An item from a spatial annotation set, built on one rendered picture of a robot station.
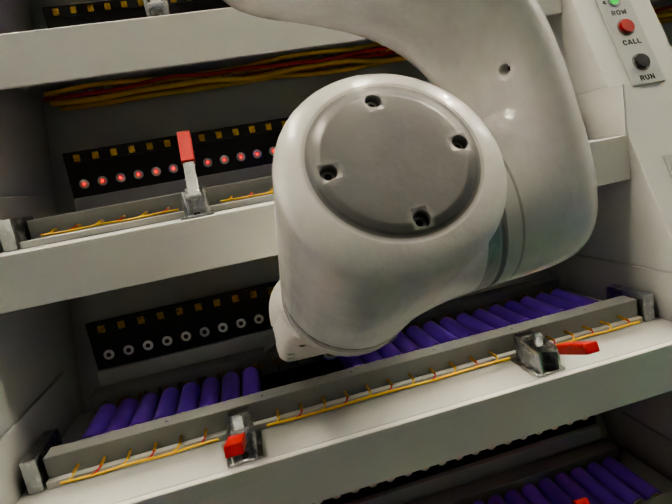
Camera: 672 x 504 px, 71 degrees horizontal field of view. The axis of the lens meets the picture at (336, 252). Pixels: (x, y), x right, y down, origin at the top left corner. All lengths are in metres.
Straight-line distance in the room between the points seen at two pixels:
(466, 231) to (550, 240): 0.08
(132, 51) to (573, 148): 0.40
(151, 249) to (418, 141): 0.29
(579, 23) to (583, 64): 0.04
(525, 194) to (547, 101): 0.04
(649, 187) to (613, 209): 0.05
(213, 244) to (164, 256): 0.04
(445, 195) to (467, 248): 0.02
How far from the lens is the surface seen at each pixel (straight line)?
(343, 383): 0.43
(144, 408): 0.50
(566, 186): 0.23
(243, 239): 0.41
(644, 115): 0.59
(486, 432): 0.44
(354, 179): 0.16
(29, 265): 0.44
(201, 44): 0.50
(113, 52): 0.51
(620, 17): 0.64
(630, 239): 0.58
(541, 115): 0.23
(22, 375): 0.51
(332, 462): 0.40
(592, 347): 0.40
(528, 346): 0.46
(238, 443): 0.33
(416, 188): 0.16
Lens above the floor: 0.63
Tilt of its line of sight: 12 degrees up
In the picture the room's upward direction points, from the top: 15 degrees counter-clockwise
